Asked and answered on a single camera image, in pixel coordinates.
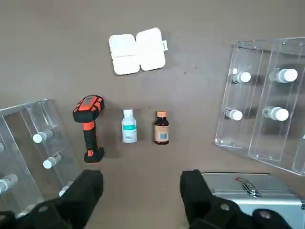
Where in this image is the silver aluminium case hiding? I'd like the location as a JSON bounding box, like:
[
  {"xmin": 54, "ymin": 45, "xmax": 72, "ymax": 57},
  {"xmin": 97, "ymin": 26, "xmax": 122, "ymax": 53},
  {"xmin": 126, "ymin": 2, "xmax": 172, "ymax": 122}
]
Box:
[{"xmin": 199, "ymin": 171, "xmax": 305, "ymax": 229}]

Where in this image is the large white-capped clear bottle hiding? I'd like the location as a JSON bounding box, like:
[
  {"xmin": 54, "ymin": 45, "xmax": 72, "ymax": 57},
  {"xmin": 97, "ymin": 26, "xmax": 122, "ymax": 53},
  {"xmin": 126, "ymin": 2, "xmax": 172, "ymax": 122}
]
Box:
[
  {"xmin": 262, "ymin": 106, "xmax": 289, "ymax": 122},
  {"xmin": 269, "ymin": 68, "xmax": 299, "ymax": 83}
]

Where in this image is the clear acrylic stepped shelf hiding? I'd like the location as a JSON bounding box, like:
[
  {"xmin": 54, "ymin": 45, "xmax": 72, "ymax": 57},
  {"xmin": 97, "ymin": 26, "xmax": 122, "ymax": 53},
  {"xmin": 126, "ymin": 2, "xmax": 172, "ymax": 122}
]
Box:
[
  {"xmin": 213, "ymin": 36, "xmax": 305, "ymax": 177},
  {"xmin": 0, "ymin": 99, "xmax": 83, "ymax": 217}
]

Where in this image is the white medicine bottle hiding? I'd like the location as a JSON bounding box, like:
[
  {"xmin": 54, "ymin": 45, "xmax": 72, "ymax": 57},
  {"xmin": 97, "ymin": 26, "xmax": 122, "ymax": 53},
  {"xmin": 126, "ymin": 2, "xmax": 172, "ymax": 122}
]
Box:
[{"xmin": 121, "ymin": 109, "xmax": 138, "ymax": 144}]

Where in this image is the open white pill box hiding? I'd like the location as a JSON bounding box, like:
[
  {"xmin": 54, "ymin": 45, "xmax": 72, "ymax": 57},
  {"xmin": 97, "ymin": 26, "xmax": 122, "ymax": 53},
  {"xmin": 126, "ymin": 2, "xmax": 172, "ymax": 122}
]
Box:
[{"xmin": 108, "ymin": 27, "xmax": 169, "ymax": 76}]

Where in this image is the small white-capped clear bottle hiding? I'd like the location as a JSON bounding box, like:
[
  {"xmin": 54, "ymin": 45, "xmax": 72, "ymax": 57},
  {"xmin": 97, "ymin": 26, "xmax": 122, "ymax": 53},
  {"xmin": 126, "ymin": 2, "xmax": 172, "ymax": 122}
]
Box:
[
  {"xmin": 42, "ymin": 153, "xmax": 62, "ymax": 169},
  {"xmin": 224, "ymin": 107, "xmax": 244, "ymax": 121},
  {"xmin": 58, "ymin": 181, "xmax": 74, "ymax": 198},
  {"xmin": 32, "ymin": 129, "xmax": 54, "ymax": 144},
  {"xmin": 0, "ymin": 174, "xmax": 19, "ymax": 193},
  {"xmin": 232, "ymin": 68, "xmax": 252, "ymax": 84}
]

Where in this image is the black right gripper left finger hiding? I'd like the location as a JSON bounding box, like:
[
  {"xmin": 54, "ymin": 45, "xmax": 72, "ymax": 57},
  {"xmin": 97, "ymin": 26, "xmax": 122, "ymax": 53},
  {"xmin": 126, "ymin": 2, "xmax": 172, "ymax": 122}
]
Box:
[{"xmin": 0, "ymin": 169, "xmax": 104, "ymax": 229}]

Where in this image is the brown medicine bottle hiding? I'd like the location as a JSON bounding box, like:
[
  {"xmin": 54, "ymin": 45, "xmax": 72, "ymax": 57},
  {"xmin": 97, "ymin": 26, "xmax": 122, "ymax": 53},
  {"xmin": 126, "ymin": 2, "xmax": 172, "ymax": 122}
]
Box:
[{"xmin": 153, "ymin": 111, "xmax": 170, "ymax": 145}]

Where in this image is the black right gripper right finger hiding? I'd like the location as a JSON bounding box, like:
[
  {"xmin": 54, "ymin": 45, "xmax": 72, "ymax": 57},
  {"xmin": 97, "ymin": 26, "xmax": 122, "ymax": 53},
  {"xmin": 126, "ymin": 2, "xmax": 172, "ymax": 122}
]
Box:
[{"xmin": 180, "ymin": 169, "xmax": 294, "ymax": 229}]

